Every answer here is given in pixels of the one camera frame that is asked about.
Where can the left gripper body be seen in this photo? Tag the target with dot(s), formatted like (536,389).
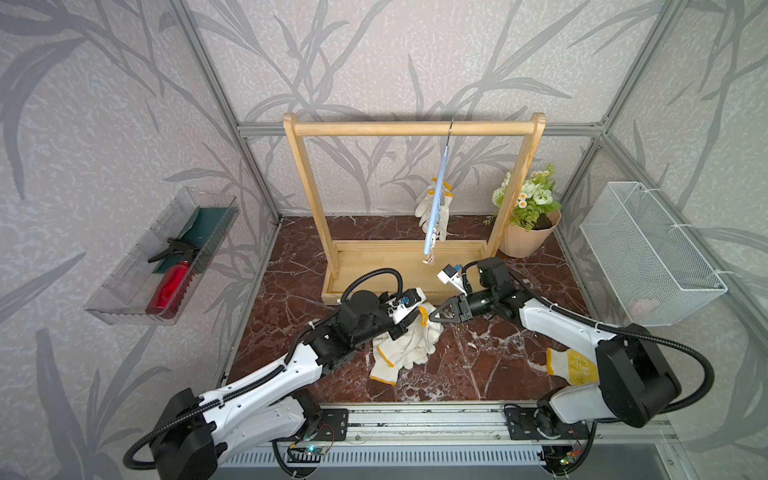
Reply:
(380,325)

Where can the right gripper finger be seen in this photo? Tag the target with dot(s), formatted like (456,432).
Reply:
(444,320)
(449,310)

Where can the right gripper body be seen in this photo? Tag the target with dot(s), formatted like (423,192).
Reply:
(476,305)

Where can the white glove hung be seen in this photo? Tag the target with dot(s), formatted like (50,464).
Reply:
(444,211)
(424,208)
(419,341)

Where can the blue wavy clip hanger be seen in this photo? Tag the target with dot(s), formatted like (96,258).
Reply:
(432,234)

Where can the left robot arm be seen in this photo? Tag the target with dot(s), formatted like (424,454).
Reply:
(195,434)

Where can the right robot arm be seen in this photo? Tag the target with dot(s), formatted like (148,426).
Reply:
(635,381)

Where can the white glove with yellow cuff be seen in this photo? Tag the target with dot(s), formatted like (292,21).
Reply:
(390,351)

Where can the wooden clothes rack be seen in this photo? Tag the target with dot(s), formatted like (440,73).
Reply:
(349,259)

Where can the potted white flower plant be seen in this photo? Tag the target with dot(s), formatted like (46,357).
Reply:
(534,217)

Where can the yellow rubber-coated glove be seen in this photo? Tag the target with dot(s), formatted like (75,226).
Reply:
(570,365)

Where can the green cloth in tray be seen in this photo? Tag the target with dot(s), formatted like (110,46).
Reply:
(197,231)

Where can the red spray bottle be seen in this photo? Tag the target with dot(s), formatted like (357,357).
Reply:
(168,296)

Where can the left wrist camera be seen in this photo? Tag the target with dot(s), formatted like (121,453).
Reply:
(401,308)

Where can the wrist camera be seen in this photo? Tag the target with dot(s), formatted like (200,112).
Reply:
(401,308)
(452,275)

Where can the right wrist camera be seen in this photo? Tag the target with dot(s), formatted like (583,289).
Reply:
(452,275)

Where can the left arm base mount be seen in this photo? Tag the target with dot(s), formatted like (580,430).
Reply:
(328,425)

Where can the aluminium front rail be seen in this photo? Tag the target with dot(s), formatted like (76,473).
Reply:
(472,434)

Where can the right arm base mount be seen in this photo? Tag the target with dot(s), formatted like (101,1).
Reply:
(534,424)

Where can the white wire mesh basket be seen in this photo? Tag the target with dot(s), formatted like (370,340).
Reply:
(657,273)

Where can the clear plastic wall tray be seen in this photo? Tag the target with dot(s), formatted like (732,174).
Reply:
(125,294)

